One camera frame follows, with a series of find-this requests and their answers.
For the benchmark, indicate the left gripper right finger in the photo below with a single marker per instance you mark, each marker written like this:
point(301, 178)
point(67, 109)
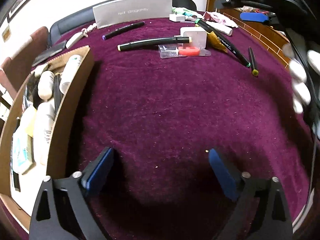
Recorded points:
point(261, 210)

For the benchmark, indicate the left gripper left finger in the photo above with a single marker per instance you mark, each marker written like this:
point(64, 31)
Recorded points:
point(61, 210)

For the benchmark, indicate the black marker green caps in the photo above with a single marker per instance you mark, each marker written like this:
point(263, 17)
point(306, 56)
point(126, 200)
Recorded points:
point(231, 47)

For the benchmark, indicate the gold foil packet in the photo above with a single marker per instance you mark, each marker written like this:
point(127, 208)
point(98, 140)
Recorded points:
point(215, 42)

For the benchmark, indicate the blue cartoon tissue pack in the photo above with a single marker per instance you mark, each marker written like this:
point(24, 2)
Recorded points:
point(22, 151)

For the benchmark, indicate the black marker yellow caps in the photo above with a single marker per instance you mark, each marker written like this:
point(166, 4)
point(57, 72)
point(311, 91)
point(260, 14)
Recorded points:
point(253, 63)

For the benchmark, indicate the white power adapter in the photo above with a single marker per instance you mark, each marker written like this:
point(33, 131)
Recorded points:
point(197, 34)

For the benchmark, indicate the black marker cream caps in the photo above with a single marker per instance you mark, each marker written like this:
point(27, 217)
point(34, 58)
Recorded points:
point(154, 42)

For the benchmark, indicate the yellow round jar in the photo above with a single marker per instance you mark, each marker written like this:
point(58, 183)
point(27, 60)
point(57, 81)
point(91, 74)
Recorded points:
point(27, 120)

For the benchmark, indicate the white bottle red label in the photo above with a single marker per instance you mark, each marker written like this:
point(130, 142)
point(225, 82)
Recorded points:
point(42, 132)

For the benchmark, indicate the red number nine candle pack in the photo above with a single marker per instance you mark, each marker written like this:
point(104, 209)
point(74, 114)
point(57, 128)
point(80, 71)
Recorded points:
point(172, 51)

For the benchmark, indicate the thin black pen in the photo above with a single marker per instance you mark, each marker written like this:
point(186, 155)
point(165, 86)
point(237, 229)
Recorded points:
point(56, 92)

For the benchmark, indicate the black snack bag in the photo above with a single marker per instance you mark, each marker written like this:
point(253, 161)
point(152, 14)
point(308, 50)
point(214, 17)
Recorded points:
point(30, 95)

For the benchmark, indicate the white small bottle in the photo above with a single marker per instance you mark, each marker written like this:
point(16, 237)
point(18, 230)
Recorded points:
point(45, 85)

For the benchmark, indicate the white bottle green label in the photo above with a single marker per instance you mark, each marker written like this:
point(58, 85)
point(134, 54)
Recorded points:
point(69, 72)

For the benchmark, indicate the white gloved right hand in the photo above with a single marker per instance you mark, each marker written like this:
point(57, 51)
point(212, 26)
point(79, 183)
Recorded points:
point(301, 94)

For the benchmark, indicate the wooden counter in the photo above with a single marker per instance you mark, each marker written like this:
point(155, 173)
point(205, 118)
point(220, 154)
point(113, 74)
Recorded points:
point(269, 38)

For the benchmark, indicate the white tube bottle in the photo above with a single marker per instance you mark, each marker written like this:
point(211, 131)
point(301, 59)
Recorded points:
point(221, 28)

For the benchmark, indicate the pink cloth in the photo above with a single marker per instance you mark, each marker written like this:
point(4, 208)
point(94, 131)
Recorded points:
point(219, 18)

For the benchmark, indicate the cardboard tray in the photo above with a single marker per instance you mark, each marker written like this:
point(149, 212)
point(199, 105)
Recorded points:
point(20, 204)

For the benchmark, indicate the small white charger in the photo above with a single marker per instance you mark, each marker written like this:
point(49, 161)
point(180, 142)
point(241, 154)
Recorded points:
point(177, 17)

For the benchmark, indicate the green cloth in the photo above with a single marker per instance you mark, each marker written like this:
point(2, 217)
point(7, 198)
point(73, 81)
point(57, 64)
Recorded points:
point(186, 12)

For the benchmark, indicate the grey shoe box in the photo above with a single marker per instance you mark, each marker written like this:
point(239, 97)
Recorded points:
point(120, 11)

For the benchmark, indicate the maroon chair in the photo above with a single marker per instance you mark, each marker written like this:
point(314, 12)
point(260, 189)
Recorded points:
point(16, 65)

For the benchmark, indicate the black marker purple cap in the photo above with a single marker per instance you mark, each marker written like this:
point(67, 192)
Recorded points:
point(122, 30)

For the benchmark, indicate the black smartphone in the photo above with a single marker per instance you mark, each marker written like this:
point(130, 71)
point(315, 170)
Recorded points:
point(49, 53)

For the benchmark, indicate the white car key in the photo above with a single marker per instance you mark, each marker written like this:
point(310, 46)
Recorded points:
point(78, 36)

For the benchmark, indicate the black sofa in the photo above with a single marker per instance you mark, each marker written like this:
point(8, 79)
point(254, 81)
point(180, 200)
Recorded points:
point(84, 16)

